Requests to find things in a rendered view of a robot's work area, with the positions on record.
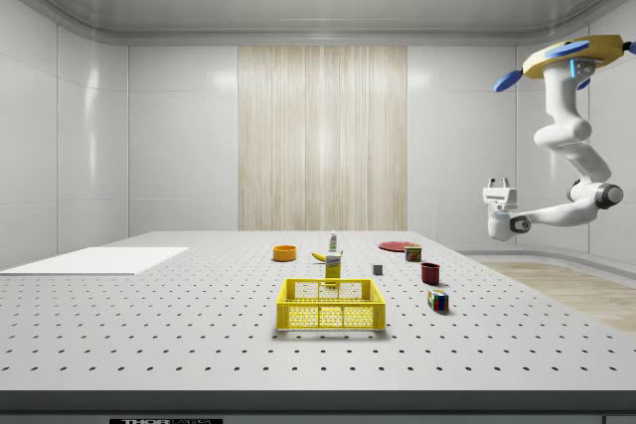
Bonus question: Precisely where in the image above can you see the yellow basket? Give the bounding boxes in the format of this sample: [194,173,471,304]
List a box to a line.
[275,277,389,333]

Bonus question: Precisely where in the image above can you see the white board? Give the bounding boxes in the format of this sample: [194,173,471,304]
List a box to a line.
[0,246,191,276]

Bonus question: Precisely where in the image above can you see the puzzle cube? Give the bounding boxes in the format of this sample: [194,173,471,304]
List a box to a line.
[427,289,450,314]

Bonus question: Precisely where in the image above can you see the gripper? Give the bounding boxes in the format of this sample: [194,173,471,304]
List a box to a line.
[482,176,519,213]

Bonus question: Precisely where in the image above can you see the yellow carton box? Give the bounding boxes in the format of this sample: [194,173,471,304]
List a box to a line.
[325,253,342,288]

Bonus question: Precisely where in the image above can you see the red mug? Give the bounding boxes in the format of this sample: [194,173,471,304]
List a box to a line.
[420,261,442,286]

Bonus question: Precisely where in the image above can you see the red plate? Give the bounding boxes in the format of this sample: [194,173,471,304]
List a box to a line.
[378,240,421,253]

